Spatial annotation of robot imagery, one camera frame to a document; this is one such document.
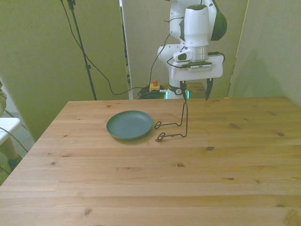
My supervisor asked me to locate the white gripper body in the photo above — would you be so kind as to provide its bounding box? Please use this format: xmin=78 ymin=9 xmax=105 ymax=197
xmin=171 ymin=54 xmax=223 ymax=82

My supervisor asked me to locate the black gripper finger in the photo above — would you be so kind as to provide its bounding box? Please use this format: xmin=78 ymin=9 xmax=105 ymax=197
xmin=180 ymin=80 xmax=189 ymax=103
xmin=205 ymin=79 xmax=214 ymax=101

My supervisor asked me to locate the teal round plate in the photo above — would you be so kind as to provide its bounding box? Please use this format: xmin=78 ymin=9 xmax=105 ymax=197
xmin=106 ymin=110 xmax=154 ymax=141

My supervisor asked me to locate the yellow emergency stop button box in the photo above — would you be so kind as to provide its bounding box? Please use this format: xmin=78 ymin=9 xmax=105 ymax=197
xmin=149 ymin=79 xmax=161 ymax=92

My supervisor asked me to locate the black tripod pole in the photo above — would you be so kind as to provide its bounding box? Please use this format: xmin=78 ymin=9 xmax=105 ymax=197
xmin=60 ymin=0 xmax=98 ymax=101

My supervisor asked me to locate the white chair seat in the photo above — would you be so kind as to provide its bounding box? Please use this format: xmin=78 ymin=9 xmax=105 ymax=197
xmin=0 ymin=117 xmax=21 ymax=145

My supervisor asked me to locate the person's bare leg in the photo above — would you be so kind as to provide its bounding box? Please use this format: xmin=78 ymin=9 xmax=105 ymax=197
xmin=0 ymin=137 xmax=21 ymax=165

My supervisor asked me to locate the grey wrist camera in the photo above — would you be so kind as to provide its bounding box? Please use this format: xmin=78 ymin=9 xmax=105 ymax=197
xmin=180 ymin=61 xmax=214 ymax=73

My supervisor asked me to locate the coiled dark cable bundle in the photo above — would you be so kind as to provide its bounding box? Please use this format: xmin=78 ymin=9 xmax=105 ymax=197
xmin=137 ymin=86 xmax=166 ymax=99

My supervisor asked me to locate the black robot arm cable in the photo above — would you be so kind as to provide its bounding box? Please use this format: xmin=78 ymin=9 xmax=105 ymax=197
xmin=149 ymin=16 xmax=225 ymax=89

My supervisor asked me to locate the black wire plate stand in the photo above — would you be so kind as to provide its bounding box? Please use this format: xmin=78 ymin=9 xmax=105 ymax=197
xmin=154 ymin=101 xmax=189 ymax=143

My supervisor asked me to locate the black tripod camera cable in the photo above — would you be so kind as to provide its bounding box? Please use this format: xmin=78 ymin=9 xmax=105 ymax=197
xmin=60 ymin=0 xmax=151 ymax=96

